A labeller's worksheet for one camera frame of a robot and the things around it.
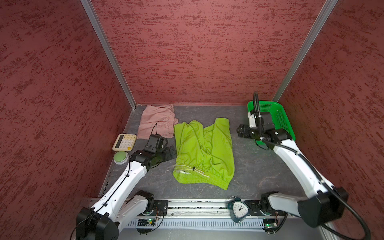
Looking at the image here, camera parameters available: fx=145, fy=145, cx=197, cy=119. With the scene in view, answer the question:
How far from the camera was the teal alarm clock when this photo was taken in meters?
0.70

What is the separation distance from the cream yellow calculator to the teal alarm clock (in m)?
0.70

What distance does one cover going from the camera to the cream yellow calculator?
0.96 metres
